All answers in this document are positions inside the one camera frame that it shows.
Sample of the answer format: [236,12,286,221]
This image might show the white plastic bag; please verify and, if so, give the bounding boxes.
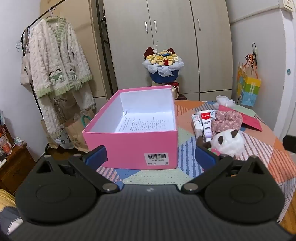
[216,95,236,108]

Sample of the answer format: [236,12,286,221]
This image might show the orange label bottle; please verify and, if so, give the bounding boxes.
[0,133,12,155]

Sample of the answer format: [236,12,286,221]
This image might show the yellow flower bouquet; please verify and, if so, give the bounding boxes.
[142,44,185,99]

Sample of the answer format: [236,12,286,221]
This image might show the pink floral scrunchie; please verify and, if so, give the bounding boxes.
[211,110,243,136]

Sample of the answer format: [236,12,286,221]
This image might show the fluffy white pajama top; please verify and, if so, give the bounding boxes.
[29,17,93,99]

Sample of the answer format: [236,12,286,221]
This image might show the white plush toy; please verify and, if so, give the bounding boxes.
[196,129,244,159]

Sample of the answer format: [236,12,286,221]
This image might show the small tissue pack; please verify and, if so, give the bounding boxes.
[191,114,204,137]

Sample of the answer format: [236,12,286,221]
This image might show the red envelope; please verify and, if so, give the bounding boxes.
[218,104,263,132]

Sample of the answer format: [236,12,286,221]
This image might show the brown paper bag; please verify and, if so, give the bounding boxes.
[63,111,95,152]

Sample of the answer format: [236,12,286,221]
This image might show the beige tote bag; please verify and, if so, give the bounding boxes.
[20,54,33,85]

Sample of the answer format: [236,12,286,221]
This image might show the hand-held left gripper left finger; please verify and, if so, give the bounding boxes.
[35,146,121,194]

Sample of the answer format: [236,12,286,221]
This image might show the pink cardboard box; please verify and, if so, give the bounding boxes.
[82,85,178,169]

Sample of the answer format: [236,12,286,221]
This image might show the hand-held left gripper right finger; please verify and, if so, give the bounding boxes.
[180,145,270,194]

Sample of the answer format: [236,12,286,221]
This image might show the yellow bedding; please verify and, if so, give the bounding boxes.
[0,189,23,232]

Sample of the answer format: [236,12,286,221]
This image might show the colourful gift bag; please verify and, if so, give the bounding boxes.
[236,43,262,107]

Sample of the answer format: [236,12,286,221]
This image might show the black clothes rack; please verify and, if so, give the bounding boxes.
[21,0,67,160]

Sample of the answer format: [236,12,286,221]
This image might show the wooden nightstand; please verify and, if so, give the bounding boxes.
[0,141,36,195]

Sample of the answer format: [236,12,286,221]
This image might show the toothpaste tube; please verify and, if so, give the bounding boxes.
[200,112,213,141]

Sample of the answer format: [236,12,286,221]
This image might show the beige wardrobe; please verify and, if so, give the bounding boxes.
[103,0,232,101]

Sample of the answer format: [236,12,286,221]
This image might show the wire hanger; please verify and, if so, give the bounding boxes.
[16,28,31,54]

